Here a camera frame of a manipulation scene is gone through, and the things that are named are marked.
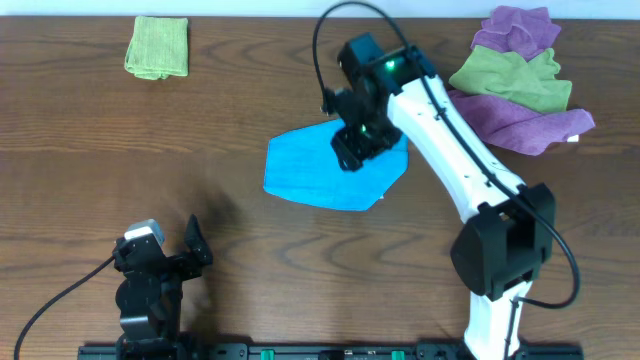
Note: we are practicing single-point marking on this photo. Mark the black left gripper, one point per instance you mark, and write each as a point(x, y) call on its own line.
point(167, 263)

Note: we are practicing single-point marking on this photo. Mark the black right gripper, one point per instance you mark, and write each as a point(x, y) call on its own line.
point(357, 148)

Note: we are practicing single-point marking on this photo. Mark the blue microfiber cloth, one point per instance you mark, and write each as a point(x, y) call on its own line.
point(302, 167)

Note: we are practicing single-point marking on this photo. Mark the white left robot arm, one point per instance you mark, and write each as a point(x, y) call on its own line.
point(150, 297)

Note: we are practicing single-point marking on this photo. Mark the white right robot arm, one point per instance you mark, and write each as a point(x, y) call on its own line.
point(507, 226)

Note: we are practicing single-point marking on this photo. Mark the lower purple microfiber cloth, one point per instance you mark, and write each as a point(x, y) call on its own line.
point(511, 126)

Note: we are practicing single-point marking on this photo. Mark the purple microfiber cloth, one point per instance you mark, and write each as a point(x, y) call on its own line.
point(511, 29)
point(511, 126)

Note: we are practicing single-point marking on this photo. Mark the crumpled green microfiber cloth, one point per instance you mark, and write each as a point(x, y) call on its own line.
point(532, 84)

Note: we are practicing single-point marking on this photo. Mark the upper purple microfiber cloth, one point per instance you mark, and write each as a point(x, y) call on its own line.
point(511, 29)

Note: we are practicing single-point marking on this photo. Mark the folded green microfiber cloth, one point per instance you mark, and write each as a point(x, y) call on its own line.
point(158, 48)

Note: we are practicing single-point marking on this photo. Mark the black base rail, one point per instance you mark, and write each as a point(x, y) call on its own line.
point(239, 351)

